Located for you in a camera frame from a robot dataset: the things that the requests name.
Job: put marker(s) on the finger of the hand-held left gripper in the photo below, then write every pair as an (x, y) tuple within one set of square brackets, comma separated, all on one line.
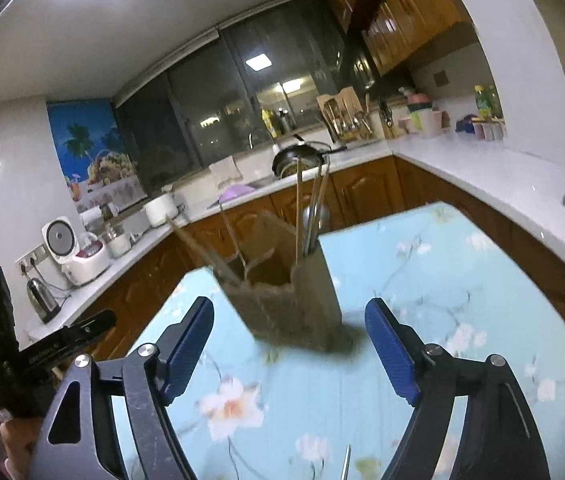
[(95, 324)]

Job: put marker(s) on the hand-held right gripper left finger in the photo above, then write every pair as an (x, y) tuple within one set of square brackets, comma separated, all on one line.
[(190, 345)]

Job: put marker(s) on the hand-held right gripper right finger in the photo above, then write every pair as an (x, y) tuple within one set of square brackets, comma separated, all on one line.
[(392, 350)]

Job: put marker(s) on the dark wooden chopstick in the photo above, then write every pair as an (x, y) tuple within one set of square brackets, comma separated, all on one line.
[(202, 250)]

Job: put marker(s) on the brown utensil holder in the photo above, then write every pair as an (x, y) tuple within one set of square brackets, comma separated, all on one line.
[(292, 310)]

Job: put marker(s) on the light wooden chopstick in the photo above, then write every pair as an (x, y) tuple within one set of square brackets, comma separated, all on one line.
[(298, 210)]

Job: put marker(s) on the person's left hand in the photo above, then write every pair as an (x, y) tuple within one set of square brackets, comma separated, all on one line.
[(17, 442)]

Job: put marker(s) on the steel electric kettle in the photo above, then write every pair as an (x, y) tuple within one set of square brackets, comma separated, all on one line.
[(42, 300)]

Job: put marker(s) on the white and red cooker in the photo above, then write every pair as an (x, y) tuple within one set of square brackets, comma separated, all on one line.
[(87, 262)]

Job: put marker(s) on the white lidded jar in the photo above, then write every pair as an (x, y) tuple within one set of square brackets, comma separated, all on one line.
[(120, 245)]

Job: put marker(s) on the blue floral tablecloth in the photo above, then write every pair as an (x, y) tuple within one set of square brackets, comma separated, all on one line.
[(462, 285)]

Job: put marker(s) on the thin metal utensil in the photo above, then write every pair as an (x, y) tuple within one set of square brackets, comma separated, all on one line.
[(348, 462)]

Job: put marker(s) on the white pot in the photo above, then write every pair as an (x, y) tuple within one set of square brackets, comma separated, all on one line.
[(160, 210)]

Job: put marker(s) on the metal spoon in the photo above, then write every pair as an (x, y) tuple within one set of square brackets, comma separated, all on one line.
[(311, 225)]

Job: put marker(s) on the white towel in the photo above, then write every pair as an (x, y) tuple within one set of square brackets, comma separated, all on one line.
[(225, 170)]

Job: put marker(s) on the black wok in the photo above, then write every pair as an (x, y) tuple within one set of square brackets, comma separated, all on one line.
[(292, 152)]

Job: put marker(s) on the dark window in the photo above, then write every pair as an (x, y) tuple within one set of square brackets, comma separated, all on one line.
[(187, 110)]

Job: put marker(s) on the yellow bottle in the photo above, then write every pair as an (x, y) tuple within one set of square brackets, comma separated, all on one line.
[(269, 122)]

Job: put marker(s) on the blue packet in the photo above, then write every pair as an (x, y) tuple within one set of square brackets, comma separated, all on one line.
[(464, 125)]

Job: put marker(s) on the knife holder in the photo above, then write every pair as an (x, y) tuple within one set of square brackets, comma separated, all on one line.
[(386, 112)]

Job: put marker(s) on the white and pink containers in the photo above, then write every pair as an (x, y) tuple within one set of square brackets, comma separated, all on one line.
[(422, 112)]

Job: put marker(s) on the wooden dish rack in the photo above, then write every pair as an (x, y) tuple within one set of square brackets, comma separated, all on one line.
[(345, 115)]

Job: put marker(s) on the row of spice jars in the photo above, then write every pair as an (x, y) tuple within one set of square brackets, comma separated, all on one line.
[(488, 130)]

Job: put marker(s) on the green drink bottle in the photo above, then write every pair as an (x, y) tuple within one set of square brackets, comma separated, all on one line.
[(483, 102)]

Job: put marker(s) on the wooden upper cabinets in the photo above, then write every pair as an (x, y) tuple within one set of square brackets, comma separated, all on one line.
[(402, 15)]

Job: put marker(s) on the wall socket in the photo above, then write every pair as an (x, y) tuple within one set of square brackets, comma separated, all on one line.
[(30, 258)]

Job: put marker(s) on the tropical wall poster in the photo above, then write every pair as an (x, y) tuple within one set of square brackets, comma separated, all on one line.
[(82, 140)]

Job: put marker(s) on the brown wall plate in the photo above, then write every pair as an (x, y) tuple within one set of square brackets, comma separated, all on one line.
[(441, 78)]

